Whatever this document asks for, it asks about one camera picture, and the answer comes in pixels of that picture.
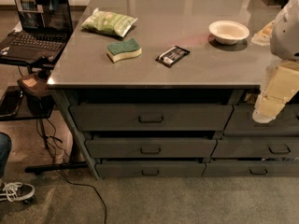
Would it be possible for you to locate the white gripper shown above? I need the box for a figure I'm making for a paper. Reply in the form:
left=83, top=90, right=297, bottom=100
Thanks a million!
left=252, top=61, right=299, bottom=123

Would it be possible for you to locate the grey drawer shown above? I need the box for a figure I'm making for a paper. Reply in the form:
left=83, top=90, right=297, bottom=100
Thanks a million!
left=95, top=160, right=206, bottom=178
left=211, top=137, right=299, bottom=159
left=85, top=138, right=216, bottom=158
left=69, top=104, right=233, bottom=132
left=224, top=105, right=299, bottom=136
left=203, top=161, right=299, bottom=177

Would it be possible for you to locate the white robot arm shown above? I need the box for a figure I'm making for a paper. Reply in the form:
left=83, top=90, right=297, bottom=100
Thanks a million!
left=252, top=0, right=299, bottom=123

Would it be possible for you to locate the white bowl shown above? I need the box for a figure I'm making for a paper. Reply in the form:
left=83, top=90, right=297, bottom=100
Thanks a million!
left=208, top=21, right=249, bottom=45

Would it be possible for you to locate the black snack bar wrapper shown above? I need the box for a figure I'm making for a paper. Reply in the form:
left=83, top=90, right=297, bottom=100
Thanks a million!
left=156, top=46, right=190, bottom=68

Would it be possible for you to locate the green yellow sponge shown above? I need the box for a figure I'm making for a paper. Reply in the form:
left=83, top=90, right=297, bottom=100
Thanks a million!
left=107, top=38, right=142, bottom=63

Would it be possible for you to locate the green chip bag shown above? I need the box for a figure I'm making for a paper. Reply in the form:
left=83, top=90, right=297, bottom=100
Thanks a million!
left=81, top=8, right=137, bottom=37

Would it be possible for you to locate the black device with sticker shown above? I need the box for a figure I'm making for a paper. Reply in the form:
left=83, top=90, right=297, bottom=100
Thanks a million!
left=17, top=73, right=54, bottom=117

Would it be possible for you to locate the black laptop stand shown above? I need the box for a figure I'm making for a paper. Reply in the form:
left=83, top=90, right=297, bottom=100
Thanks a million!
left=0, top=58, right=89, bottom=175

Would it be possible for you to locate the black laptop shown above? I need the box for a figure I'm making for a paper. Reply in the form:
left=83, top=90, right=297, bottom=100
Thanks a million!
left=0, top=0, right=73, bottom=65

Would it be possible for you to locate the black tablet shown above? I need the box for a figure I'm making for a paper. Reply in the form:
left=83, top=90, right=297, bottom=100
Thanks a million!
left=0, top=90, right=23, bottom=118

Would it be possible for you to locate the blue jeans leg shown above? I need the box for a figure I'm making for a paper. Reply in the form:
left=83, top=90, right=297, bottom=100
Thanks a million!
left=0, top=133, right=12, bottom=179

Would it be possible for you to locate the black white sneaker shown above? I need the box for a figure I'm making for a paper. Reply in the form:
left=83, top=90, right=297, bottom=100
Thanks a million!
left=0, top=182, right=35, bottom=203

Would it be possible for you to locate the grey metal cabinet frame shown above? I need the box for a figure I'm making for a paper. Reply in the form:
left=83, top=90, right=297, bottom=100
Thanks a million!
left=54, top=89, right=299, bottom=177

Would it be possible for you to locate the black power cable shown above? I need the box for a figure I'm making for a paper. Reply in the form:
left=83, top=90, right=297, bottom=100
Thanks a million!
left=36, top=119, right=108, bottom=224

